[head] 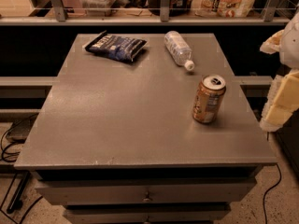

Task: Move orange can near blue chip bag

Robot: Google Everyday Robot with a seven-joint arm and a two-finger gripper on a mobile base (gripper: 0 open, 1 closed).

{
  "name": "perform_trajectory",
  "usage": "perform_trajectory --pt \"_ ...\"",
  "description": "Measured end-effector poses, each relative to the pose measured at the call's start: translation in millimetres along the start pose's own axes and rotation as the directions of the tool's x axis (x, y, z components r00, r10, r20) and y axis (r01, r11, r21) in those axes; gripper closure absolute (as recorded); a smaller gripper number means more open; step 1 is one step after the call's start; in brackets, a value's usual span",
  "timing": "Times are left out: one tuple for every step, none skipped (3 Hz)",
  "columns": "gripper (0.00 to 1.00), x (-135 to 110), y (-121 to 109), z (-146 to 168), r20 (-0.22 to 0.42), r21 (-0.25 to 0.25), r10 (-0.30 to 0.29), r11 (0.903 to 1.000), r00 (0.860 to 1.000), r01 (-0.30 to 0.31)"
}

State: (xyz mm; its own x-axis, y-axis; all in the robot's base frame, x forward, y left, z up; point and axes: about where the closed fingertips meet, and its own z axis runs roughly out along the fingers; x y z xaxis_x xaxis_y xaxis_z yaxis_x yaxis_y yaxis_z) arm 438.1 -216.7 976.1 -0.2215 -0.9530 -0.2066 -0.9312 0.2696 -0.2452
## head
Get black cables on left floor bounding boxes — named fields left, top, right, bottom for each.
left=0, top=114, right=43, bottom=224

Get grey metal railing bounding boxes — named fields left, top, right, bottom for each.
left=0, top=0, right=298, bottom=26

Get grey power box on floor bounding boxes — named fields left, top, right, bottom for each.
left=6, top=119, right=34, bottom=143

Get upper grey drawer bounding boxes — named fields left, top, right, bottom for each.
left=36, top=178, right=256, bottom=205

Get colourful snack bag on shelf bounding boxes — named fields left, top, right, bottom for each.
left=195, top=0, right=255, bottom=18

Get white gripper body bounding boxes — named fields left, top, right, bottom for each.
left=260, top=30, right=283, bottom=54

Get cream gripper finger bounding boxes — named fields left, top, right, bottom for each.
left=274, top=71, right=299, bottom=110
left=260, top=105, right=292, bottom=132

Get grey drawer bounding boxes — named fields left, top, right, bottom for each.
left=36, top=178, right=256, bottom=205
left=64, top=204, right=231, bottom=224

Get orange soda can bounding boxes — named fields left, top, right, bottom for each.
left=192, top=74, right=226, bottom=124

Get black cable on right floor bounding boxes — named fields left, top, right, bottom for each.
left=262, top=163, right=283, bottom=224

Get blue chip bag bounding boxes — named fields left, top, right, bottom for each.
left=84, top=31, right=147, bottom=63

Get clear plastic water bottle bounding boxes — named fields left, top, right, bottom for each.
left=164, top=31, right=195, bottom=71

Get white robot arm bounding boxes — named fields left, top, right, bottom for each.
left=260, top=13, right=299, bottom=132

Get lower grey drawer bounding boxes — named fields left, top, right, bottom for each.
left=64, top=204, right=231, bottom=224

